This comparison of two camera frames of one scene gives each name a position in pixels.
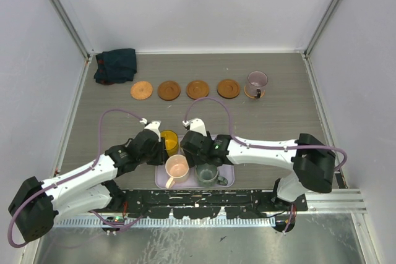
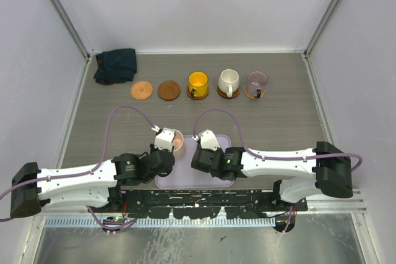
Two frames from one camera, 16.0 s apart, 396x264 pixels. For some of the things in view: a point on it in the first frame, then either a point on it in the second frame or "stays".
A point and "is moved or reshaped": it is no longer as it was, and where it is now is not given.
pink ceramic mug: x=177 y=168 → x=178 y=141
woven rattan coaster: x=246 y=94 stays
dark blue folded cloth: x=115 y=66 stays
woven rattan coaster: x=141 y=90 stays
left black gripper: x=162 y=155 → x=153 y=148
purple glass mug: x=257 y=82 stays
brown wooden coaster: x=169 y=90 stays
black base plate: x=203 y=203 stays
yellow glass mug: x=171 y=141 is moved or reshaped
